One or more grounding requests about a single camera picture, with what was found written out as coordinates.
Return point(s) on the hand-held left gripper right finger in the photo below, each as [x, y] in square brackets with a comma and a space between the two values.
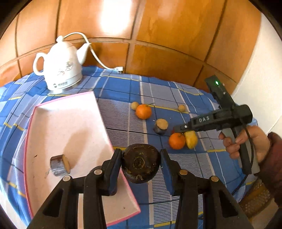
[168, 176]

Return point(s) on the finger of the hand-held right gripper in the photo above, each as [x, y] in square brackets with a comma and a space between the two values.
[182, 127]

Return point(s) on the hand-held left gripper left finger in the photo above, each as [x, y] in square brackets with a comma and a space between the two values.
[113, 176]

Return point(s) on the yellow fruit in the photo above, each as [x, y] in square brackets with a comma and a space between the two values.
[191, 139]

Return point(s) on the small tan round fruit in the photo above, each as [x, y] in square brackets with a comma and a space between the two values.
[181, 108]
[134, 105]

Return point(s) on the dark round water chestnut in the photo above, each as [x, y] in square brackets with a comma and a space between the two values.
[141, 164]

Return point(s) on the dark cut sugarcane piece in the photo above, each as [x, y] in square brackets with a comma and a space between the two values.
[160, 126]
[60, 165]

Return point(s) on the pink-rimmed white tray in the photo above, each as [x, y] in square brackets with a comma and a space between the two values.
[66, 132]

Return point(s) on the person's right forearm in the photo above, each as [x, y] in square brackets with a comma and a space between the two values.
[273, 167]

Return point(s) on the person's right hand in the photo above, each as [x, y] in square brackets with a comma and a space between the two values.
[257, 141]

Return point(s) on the orange with stem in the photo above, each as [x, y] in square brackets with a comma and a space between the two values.
[143, 111]

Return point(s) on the blue plaid tablecloth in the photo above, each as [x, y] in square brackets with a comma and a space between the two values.
[123, 88]

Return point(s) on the white power plug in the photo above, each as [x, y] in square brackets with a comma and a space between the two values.
[119, 69]

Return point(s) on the wicker chair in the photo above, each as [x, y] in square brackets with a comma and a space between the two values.
[256, 198]

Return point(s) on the silver kettle base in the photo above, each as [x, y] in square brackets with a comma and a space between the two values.
[66, 89]

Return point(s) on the white ceramic electric kettle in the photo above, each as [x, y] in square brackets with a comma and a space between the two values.
[61, 63]

